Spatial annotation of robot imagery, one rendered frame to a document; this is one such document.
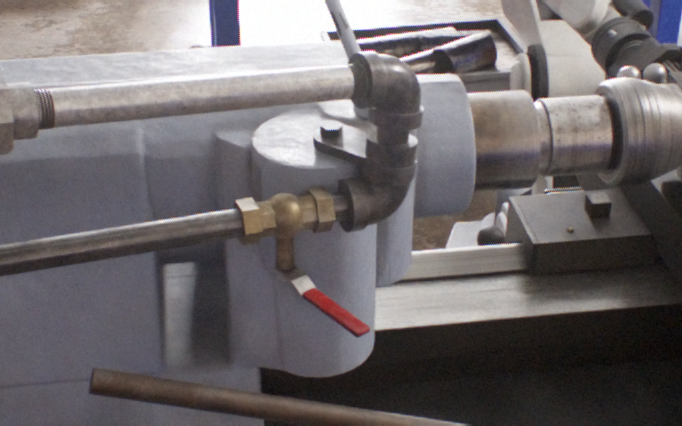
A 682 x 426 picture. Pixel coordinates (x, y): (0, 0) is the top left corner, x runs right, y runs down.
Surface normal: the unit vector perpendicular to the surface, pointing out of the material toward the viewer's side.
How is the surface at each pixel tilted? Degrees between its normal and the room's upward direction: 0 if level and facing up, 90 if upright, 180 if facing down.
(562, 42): 11
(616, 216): 0
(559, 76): 56
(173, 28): 0
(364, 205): 63
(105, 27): 0
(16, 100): 46
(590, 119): 37
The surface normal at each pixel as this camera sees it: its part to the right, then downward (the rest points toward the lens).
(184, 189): 0.14, 0.45
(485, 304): 0.00, -0.85
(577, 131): 0.11, -0.09
